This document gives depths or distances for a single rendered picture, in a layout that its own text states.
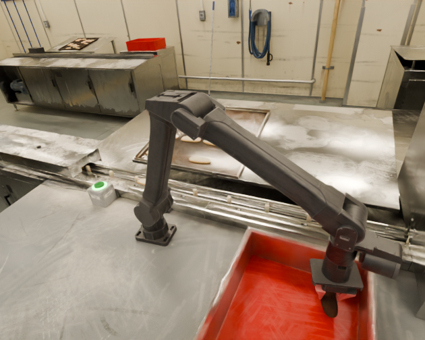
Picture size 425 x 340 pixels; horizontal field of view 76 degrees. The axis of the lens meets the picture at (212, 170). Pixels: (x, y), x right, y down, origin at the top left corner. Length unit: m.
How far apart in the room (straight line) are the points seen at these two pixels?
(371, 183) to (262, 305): 0.58
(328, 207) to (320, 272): 0.20
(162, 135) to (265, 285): 0.48
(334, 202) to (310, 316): 0.33
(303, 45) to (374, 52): 0.95
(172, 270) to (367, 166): 0.78
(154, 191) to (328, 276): 0.48
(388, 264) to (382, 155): 0.66
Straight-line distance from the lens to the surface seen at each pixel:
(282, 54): 4.57
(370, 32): 4.15
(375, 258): 0.62
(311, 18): 4.46
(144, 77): 3.85
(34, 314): 0.93
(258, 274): 0.82
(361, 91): 4.30
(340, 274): 0.66
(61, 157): 1.41
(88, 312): 0.86
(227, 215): 0.93
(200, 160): 1.15
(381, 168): 1.16
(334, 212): 0.54
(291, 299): 0.79
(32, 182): 1.64
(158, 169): 0.71
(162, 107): 0.59
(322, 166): 1.11
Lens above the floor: 1.49
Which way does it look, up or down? 33 degrees down
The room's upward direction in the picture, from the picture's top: 5 degrees counter-clockwise
